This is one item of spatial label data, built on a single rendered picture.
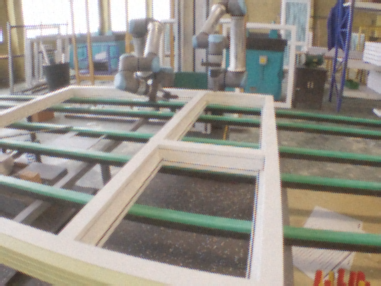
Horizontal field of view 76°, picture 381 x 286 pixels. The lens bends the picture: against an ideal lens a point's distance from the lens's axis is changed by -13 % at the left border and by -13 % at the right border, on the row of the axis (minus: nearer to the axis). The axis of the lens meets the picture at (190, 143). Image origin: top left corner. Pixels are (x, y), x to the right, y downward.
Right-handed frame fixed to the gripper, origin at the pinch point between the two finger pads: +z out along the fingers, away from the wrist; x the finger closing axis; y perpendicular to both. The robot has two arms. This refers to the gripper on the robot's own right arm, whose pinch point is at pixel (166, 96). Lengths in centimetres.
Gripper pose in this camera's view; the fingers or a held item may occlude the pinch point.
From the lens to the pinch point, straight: 171.4
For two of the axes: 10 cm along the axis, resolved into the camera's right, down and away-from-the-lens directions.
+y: 6.4, 0.0, -7.7
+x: 1.3, -9.9, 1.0
